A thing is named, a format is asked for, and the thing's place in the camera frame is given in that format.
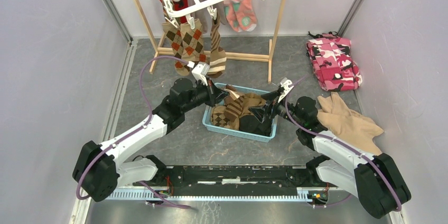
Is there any pink camouflage bag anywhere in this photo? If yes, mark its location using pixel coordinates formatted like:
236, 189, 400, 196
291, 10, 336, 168
306, 31, 363, 92

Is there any pink patterned sock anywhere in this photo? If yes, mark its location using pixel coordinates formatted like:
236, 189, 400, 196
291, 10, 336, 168
223, 0, 257, 32

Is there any light blue plastic basket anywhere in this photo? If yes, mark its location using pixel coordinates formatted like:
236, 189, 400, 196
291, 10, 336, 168
202, 82, 278, 143

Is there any black garment in basket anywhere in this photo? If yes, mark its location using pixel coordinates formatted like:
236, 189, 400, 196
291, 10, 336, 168
239, 115, 272, 136

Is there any wooden rack frame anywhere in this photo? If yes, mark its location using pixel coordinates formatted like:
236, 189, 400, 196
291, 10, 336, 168
133, 0, 277, 77

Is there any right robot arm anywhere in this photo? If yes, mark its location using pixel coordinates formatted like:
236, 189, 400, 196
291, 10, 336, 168
249, 78, 412, 219

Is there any beige cloth on floor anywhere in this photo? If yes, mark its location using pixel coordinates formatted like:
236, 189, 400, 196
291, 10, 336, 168
317, 92, 384, 155

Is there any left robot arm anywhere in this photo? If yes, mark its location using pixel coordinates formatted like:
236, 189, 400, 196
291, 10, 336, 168
72, 62, 228, 202

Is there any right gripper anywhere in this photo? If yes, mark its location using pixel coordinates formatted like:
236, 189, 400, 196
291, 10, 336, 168
248, 89, 303, 127

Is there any brown striped sock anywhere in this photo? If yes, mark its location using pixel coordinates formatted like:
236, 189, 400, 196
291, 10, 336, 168
207, 15, 227, 78
224, 89, 245, 122

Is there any beige argyle sock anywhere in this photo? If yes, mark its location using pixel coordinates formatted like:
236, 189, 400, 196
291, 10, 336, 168
162, 22, 190, 76
180, 19, 207, 62

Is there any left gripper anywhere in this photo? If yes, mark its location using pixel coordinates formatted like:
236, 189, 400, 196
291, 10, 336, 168
182, 77, 230, 113

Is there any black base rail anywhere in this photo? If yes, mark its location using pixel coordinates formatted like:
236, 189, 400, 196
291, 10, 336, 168
146, 165, 335, 196

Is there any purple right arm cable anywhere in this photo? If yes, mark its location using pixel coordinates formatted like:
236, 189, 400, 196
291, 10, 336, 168
284, 73, 403, 212

